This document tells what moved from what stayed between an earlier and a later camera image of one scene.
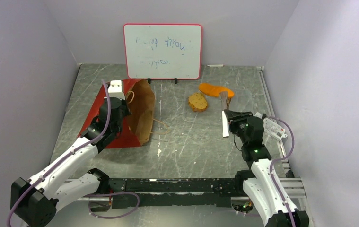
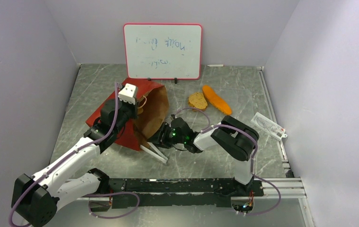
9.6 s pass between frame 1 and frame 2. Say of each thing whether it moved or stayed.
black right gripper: moved
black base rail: stayed
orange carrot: moved
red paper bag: moved
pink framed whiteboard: stayed
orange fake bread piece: stayed
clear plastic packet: stayed
